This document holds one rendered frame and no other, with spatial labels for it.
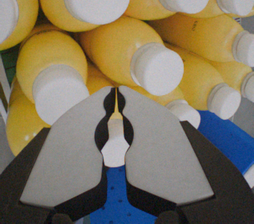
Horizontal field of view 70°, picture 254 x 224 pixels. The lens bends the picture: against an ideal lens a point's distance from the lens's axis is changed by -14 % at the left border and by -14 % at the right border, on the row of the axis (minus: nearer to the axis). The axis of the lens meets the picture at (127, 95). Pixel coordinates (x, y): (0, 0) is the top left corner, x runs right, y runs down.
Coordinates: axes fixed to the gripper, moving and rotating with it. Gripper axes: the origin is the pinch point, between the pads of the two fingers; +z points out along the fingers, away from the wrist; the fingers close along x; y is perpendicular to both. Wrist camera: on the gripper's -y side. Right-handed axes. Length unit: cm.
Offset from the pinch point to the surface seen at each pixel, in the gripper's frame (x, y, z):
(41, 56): -5.7, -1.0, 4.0
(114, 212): -2.0, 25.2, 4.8
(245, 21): 125, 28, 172
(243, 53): 14.3, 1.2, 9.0
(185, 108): 6.5, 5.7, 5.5
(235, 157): 41, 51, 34
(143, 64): 2.1, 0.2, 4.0
